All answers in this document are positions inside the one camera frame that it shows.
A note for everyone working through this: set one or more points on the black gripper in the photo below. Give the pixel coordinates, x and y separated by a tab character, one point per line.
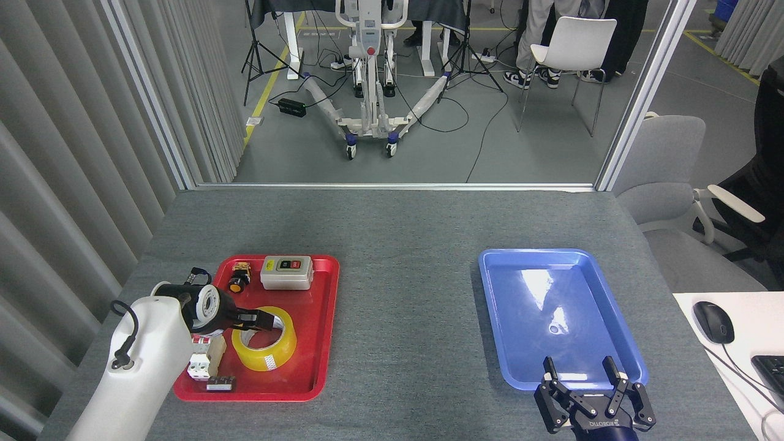
226	315
603	430

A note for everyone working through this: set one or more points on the yellow tape roll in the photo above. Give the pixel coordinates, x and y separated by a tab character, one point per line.
269	361

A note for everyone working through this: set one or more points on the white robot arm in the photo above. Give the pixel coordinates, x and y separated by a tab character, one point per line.
141	367

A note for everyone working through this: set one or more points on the black orange push button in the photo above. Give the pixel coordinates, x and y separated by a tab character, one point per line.
237	283

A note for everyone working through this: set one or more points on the red plastic tray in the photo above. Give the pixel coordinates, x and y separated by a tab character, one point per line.
312	331

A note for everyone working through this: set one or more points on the white circuit breaker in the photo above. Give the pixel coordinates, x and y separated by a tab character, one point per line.
205	361

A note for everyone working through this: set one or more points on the small black terminal block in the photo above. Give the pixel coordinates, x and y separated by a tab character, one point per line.
220	383

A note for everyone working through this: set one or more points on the blue plastic tray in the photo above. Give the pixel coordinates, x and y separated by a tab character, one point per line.
551	306

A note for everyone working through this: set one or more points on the black computer mouse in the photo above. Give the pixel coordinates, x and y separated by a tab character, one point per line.
713	321

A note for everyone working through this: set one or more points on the white desk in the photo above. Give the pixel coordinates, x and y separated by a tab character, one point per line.
753	318

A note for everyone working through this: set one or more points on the black keyboard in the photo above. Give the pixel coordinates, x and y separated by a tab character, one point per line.
772	373

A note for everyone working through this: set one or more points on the black power adapter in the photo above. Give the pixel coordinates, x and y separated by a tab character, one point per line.
292	107

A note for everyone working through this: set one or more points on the grey office chair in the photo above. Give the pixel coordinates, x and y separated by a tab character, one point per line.
664	165

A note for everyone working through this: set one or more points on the grey curtain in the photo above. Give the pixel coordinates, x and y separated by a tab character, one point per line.
750	30
73	153

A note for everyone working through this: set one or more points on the white power strip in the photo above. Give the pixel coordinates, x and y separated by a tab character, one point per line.
340	63

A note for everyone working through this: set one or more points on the white stand on wheels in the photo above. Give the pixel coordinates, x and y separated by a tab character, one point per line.
369	73

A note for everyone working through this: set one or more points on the black tripod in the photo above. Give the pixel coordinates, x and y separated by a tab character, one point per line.
254	49
467	55

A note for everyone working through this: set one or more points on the black office chair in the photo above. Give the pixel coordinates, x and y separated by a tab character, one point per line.
762	184

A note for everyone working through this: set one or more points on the person's feet behind table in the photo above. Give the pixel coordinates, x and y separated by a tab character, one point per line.
413	38

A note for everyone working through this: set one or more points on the black-covered table white legs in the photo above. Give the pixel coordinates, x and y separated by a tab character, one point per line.
429	9

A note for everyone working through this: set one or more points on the white plastic chair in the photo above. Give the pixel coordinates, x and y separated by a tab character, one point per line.
576	43

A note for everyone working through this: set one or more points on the standing person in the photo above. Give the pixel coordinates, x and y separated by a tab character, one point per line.
628	30

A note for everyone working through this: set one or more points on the person in chair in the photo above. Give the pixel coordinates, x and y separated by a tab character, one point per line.
539	18

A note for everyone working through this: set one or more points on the blue bin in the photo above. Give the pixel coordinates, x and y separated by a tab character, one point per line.
726	9

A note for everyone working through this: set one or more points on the white two-button switch box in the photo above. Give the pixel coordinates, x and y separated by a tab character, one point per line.
286	275

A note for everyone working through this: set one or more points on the silver table edge rail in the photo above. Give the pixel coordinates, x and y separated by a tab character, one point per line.
392	186

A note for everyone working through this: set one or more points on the silver post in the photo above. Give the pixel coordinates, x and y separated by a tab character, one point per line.
147	92
649	79

